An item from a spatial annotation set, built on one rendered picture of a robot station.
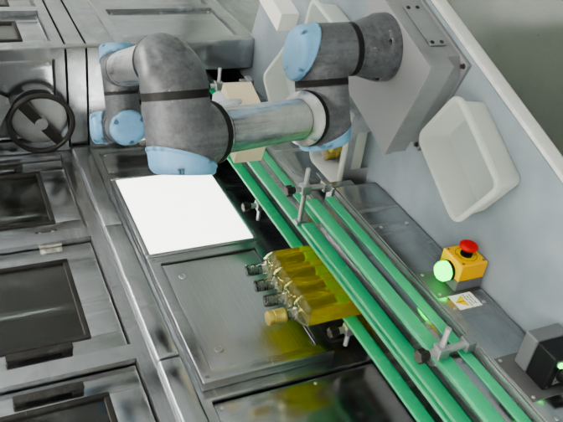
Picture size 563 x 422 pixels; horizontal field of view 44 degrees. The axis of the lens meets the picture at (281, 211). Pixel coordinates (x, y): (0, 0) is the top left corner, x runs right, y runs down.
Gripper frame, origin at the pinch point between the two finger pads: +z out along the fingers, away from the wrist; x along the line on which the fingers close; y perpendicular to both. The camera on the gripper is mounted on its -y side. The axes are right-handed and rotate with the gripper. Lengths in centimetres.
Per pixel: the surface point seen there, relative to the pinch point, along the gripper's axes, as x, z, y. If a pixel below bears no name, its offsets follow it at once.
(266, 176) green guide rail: 26.8, 16.1, 2.8
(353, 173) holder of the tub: 9.1, 31.3, -13.3
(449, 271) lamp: -11, 27, -57
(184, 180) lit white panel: 52, 1, 24
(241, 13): 37, 40, 90
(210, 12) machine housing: 40, 29, 94
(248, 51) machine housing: 33, 33, 64
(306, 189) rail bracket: 7.8, 14.8, -17.5
